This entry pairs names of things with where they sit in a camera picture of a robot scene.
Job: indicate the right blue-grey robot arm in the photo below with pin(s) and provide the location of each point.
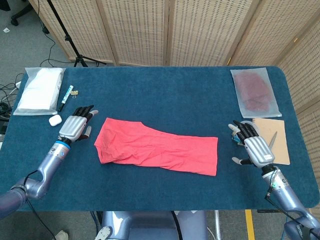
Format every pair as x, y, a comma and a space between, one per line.
287, 197

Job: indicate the white metal table leg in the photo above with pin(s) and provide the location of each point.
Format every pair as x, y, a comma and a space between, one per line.
217, 225

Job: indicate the white earbuds case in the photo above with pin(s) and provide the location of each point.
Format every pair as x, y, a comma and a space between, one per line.
55, 120

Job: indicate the gold binder clip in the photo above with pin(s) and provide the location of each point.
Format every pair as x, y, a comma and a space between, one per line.
74, 93

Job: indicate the clear jar of binder clips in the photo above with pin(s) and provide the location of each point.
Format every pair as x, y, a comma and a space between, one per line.
247, 122

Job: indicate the blue-grey robot torso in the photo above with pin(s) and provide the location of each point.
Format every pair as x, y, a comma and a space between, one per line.
150, 227

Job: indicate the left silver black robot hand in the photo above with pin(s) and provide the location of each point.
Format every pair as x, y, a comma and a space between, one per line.
73, 127

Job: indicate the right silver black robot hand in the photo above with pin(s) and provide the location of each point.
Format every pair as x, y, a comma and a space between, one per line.
258, 150

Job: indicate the white shoe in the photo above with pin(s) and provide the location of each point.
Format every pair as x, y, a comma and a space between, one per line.
61, 235

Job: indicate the black white marker pen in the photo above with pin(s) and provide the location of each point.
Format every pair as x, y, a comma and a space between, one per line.
65, 98

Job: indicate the plastic bag with maroon cloth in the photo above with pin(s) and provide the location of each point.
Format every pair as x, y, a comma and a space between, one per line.
255, 92

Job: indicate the plastic bag with white cloth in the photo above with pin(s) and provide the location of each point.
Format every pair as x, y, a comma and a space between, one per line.
40, 92

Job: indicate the black office chair base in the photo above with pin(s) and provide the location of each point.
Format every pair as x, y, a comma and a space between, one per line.
20, 12

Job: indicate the blue carpet table mat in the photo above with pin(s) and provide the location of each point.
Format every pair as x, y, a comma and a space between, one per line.
162, 87

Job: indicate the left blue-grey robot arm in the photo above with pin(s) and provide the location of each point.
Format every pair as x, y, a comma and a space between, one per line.
47, 165

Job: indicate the black tripod stand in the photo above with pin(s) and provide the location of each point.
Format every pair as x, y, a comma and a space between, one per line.
68, 38

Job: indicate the kraft spiral notebook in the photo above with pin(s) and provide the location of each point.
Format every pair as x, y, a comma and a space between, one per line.
272, 125

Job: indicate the white paper scrap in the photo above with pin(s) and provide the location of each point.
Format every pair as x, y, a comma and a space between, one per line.
6, 30

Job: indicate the coral red sleeveless shirt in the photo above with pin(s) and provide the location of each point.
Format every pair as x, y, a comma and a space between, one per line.
155, 150

